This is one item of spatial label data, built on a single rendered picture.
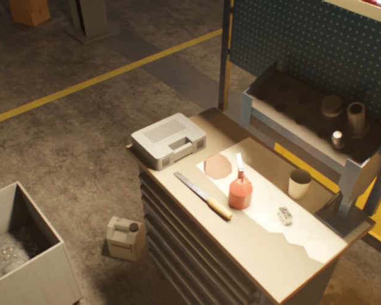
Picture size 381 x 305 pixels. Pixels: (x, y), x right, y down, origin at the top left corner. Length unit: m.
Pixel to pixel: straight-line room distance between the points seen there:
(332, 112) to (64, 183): 2.15
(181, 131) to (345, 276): 1.39
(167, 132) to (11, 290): 0.98
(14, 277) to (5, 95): 2.50
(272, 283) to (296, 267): 0.10
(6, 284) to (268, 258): 1.14
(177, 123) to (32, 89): 2.59
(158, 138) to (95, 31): 3.42
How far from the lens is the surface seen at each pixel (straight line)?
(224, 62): 1.78
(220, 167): 1.58
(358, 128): 1.29
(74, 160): 3.17
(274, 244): 1.39
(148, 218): 1.92
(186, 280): 1.88
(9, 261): 2.28
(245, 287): 1.40
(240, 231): 1.40
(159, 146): 1.60
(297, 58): 1.49
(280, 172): 1.63
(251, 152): 1.69
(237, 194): 1.41
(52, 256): 1.96
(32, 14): 5.43
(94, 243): 2.60
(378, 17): 1.05
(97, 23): 4.94
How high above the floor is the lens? 2.06
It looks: 41 degrees down
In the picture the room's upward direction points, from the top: straight up
